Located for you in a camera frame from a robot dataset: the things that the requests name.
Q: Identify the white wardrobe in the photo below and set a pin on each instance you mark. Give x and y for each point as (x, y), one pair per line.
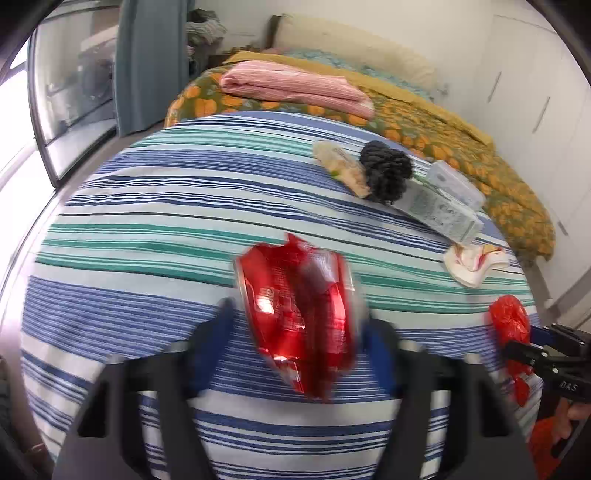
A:
(531, 115)

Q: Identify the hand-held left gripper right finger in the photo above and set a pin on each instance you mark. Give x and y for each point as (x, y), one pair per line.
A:
(381, 360)

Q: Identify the wooden nightstand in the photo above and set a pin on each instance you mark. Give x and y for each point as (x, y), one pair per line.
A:
(220, 59)

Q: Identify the green white milk carton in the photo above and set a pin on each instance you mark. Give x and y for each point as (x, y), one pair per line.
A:
(438, 212)

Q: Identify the black framed window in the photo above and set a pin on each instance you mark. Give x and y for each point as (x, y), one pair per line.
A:
(14, 138)

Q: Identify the beige snack packet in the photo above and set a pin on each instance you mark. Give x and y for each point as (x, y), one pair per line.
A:
(341, 164)

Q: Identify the red plastic bag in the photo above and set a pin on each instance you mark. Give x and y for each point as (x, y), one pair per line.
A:
(508, 318)

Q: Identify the blue curtain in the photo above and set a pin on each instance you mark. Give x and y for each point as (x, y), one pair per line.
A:
(147, 64)

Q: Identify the pile of clothes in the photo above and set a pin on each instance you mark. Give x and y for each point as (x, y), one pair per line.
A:
(205, 25)

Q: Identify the cream headboard cushion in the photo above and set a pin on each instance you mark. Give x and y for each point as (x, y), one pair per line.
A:
(360, 44)

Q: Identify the white red crumpled wrapper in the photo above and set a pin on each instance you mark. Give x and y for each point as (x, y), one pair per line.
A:
(475, 265)

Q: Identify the striped tablecloth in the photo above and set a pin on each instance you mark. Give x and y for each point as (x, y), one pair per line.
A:
(184, 221)

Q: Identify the teal patterned pillow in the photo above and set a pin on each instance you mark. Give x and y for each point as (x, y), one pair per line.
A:
(323, 57)

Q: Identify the clear plastic box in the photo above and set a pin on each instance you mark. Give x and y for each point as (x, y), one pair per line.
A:
(457, 182)

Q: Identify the glass sliding door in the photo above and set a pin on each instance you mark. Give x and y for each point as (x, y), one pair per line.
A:
(74, 92)

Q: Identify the person's right hand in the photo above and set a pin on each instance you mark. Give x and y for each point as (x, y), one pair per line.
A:
(575, 417)

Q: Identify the wooden headboard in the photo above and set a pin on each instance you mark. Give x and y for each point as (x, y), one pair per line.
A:
(274, 30)

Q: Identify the black mesh ball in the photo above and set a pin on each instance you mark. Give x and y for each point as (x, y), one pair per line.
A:
(388, 173)

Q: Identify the yellow blanket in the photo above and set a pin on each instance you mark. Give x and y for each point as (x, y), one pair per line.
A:
(415, 99)

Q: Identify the grey washing machine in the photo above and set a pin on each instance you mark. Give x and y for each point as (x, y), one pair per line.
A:
(97, 78)

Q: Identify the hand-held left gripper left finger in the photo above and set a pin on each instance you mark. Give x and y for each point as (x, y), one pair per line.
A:
(210, 350)

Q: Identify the crushed red can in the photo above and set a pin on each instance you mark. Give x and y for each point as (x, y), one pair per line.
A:
(295, 314)

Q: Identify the orange fleece garment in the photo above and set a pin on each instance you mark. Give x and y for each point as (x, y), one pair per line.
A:
(545, 447)

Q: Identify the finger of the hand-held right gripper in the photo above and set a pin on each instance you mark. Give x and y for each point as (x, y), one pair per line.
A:
(549, 336)
(531, 357)

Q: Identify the pink striped folded blanket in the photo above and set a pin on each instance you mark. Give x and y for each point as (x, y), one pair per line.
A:
(295, 87)

